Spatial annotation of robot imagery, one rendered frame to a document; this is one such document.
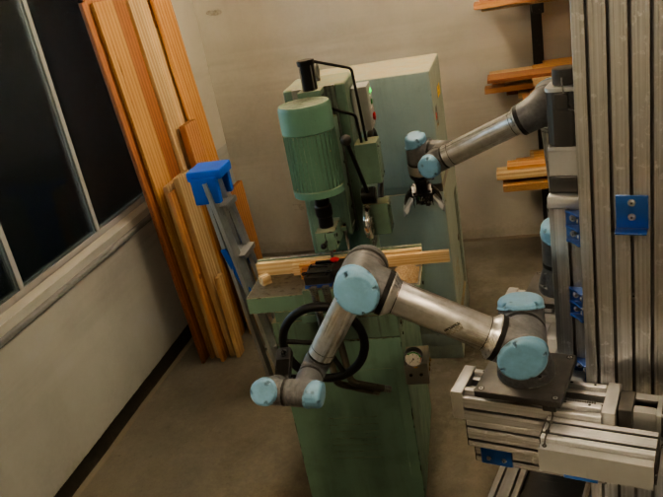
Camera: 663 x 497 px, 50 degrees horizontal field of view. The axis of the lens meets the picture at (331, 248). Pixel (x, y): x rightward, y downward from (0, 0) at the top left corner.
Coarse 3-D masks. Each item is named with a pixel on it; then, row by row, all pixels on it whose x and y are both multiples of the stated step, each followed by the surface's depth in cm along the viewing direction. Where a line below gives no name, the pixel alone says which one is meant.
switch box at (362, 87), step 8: (352, 88) 253; (360, 88) 252; (368, 88) 256; (352, 96) 254; (360, 96) 254; (368, 96) 254; (352, 104) 255; (360, 104) 255; (368, 104) 254; (368, 112) 256; (360, 120) 257; (368, 120) 257; (360, 128) 258; (368, 128) 258
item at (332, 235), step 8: (336, 224) 248; (320, 232) 243; (328, 232) 242; (336, 232) 245; (320, 240) 244; (328, 240) 243; (336, 240) 244; (320, 248) 245; (328, 248) 244; (336, 248) 244
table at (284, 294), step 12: (420, 264) 245; (276, 276) 257; (288, 276) 256; (300, 276) 254; (420, 276) 237; (264, 288) 250; (276, 288) 248; (288, 288) 246; (300, 288) 245; (252, 300) 244; (264, 300) 243; (276, 300) 243; (288, 300) 242; (300, 300) 241; (252, 312) 246; (264, 312) 245
